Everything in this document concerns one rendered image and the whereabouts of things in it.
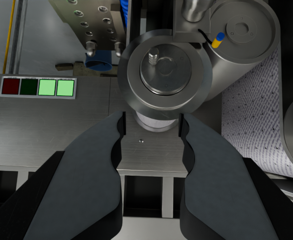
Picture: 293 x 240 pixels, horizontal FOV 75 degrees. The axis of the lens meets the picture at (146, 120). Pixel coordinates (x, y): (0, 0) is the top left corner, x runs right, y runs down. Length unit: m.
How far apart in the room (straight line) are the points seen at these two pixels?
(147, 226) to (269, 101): 0.48
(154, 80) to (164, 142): 0.36
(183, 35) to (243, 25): 0.11
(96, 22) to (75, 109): 0.27
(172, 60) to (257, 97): 0.19
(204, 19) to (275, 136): 0.21
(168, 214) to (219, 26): 0.52
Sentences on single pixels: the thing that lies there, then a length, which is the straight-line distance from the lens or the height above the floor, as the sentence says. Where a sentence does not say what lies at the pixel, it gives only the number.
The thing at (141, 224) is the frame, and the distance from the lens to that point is 0.66.
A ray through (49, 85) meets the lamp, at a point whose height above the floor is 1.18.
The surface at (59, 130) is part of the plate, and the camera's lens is 0.68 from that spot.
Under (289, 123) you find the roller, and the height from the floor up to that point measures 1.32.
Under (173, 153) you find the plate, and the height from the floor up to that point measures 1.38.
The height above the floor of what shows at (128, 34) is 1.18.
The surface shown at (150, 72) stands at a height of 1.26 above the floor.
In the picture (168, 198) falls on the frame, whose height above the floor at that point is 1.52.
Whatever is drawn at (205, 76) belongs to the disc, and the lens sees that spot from 0.32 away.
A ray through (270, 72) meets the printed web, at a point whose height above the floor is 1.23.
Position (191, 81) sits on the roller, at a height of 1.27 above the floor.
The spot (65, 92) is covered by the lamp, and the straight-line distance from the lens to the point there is 0.68.
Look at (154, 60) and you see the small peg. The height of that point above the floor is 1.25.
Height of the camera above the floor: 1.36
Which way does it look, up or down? 8 degrees down
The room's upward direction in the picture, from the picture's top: 178 degrees counter-clockwise
